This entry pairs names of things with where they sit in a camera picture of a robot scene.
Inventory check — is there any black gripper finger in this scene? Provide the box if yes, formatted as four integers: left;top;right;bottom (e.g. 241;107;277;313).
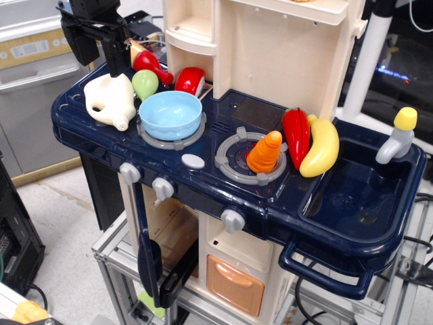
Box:
62;21;99;66
101;30;131;77

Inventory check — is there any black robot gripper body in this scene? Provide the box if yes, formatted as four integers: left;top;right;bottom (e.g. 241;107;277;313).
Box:
55;0;127;40

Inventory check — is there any light blue plastic bowl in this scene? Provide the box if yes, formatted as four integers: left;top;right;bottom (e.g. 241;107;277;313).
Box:
139;91;202;141

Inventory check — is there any orange toy carrot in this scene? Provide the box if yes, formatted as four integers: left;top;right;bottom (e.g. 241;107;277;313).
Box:
247;131;282;173

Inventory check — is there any red toy chicken drumstick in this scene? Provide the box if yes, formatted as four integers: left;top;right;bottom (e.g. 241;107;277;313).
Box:
131;40;174;86

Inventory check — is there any green toy pear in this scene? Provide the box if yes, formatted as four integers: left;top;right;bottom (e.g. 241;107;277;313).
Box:
131;70;159;102

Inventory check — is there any grey lab appliance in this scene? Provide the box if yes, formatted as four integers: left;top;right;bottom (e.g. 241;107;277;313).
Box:
1;1;90;177

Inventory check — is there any cream toy milk jug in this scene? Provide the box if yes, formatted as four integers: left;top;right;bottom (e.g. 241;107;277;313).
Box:
84;74;136;131

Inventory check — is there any red toy cheese wheel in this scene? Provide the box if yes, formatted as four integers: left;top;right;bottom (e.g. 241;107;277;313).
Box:
175;67;206;97

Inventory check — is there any grey left stove burner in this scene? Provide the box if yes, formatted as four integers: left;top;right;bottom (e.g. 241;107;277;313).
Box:
137;112;206;151

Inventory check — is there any grey stove burner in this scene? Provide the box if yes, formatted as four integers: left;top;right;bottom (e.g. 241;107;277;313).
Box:
214;127;288;186
137;112;206;151

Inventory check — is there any grey left stove knob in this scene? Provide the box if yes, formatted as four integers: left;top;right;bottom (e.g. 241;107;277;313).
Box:
119;162;141;185

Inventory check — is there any grey stove knob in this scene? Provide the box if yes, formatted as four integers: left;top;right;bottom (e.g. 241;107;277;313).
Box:
221;209;246;234
119;162;141;185
152;177;175;201

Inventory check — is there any grey oval button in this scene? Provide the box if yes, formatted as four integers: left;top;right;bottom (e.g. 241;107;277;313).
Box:
181;154;206;169

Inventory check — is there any grey middle stove knob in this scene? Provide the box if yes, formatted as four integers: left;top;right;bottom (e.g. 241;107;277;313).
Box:
152;177;175;201

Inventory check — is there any grey right stove burner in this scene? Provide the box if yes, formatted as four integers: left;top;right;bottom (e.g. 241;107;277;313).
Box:
214;127;288;186

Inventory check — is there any cream toy kitchen cabinet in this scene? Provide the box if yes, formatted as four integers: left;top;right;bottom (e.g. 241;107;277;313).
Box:
117;0;369;319

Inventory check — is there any red toy chili pepper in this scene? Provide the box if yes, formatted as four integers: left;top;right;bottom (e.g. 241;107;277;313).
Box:
281;108;311;170

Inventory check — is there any grey right stove knob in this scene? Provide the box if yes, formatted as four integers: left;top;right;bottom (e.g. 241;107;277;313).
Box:
221;209;246;234

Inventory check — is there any navy toy spatula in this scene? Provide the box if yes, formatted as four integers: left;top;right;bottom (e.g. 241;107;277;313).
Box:
133;182;162;307

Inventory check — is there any black computer case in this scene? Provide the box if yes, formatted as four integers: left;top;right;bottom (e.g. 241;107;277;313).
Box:
1;165;45;295

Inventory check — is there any yellow toy banana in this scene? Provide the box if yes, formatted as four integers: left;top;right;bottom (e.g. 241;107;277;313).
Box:
299;114;340;178

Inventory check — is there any black toy oven door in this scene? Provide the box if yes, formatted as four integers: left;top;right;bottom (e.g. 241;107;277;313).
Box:
160;239;199;309

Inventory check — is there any orange toy drawer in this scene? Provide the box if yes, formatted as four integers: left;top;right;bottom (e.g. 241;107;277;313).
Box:
206;255;265;317

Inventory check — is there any white pole stand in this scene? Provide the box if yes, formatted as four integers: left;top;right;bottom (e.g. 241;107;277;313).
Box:
334;0;433;147

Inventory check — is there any black monitor screen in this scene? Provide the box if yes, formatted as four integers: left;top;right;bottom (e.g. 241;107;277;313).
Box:
341;0;433;146

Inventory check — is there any navy toy kitchen countertop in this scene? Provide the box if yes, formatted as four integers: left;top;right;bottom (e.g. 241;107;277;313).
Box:
51;65;426;276

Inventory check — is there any grey yellow toy faucet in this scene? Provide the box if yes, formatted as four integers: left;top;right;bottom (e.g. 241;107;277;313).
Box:
375;107;418;165

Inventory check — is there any navy towel bar handle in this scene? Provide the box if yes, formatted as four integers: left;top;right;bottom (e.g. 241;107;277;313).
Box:
279;240;374;300

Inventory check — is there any aluminium frame stand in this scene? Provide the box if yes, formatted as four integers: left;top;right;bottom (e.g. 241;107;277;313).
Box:
93;191;432;324

